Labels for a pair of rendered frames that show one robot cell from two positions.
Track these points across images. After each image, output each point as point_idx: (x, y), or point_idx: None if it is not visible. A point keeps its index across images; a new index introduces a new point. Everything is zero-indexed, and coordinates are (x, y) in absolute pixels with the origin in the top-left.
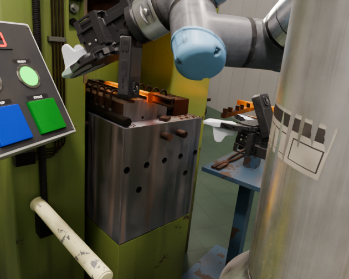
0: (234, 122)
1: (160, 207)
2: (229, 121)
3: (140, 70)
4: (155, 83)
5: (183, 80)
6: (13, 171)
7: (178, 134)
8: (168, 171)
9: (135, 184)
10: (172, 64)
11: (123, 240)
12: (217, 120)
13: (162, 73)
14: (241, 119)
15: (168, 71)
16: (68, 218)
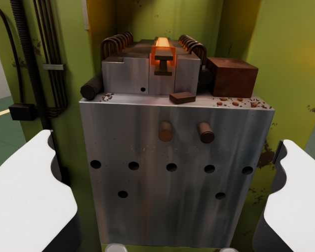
0: (41, 235)
1: (166, 225)
2: (56, 198)
3: (227, 26)
4: (235, 43)
5: (279, 36)
6: (20, 123)
7: (198, 132)
8: (180, 184)
9: (116, 186)
10: (258, 4)
11: (105, 241)
12: (7, 161)
13: (244, 26)
14: (275, 185)
15: (251, 19)
16: (87, 182)
